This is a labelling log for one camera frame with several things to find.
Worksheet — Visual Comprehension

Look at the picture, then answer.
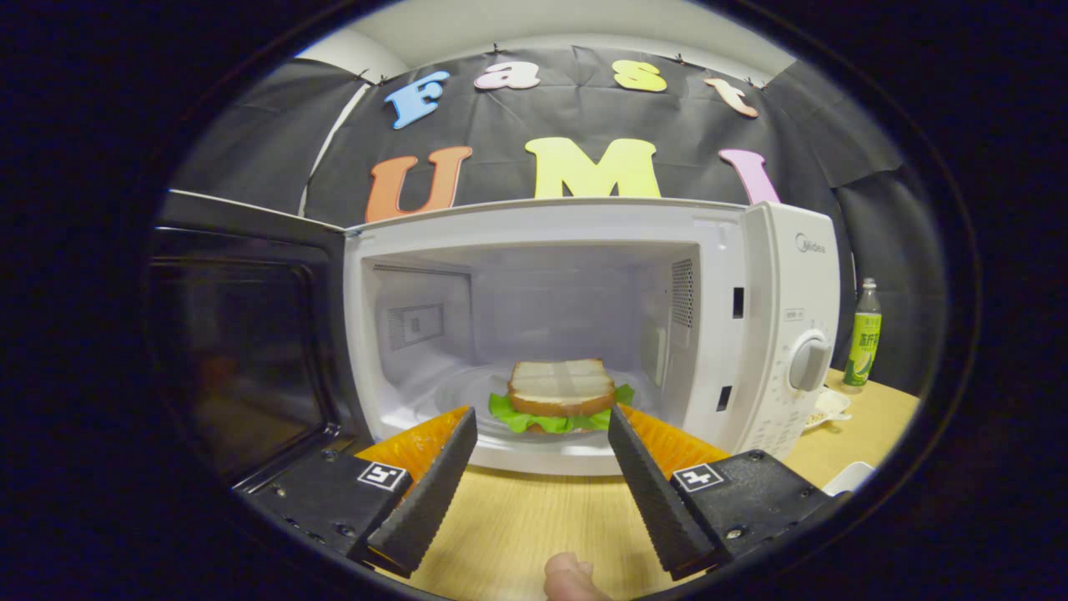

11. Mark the bread and lettuce sandwich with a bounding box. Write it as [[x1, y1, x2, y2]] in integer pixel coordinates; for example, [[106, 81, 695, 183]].
[[488, 359, 636, 435]]

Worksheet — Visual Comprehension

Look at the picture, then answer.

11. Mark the green label drink bottle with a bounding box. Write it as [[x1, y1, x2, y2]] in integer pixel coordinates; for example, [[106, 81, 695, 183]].
[[842, 278, 884, 394]]

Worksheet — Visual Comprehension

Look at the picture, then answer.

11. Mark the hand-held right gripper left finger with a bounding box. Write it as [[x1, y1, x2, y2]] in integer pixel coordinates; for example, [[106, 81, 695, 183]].
[[236, 406, 480, 578]]

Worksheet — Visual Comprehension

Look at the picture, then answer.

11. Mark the white microwave oven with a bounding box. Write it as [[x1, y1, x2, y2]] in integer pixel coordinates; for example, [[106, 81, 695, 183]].
[[149, 190, 842, 493]]

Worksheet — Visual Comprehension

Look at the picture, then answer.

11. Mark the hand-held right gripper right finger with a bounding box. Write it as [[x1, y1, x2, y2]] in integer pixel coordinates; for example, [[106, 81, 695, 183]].
[[607, 404, 838, 583]]

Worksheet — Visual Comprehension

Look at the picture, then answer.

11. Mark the white divided grain dish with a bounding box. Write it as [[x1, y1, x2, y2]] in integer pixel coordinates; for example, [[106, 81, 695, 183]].
[[803, 388, 853, 432]]

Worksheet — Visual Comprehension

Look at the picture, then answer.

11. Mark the white rectangular tray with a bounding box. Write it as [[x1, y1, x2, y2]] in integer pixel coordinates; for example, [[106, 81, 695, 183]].
[[822, 461, 876, 498]]

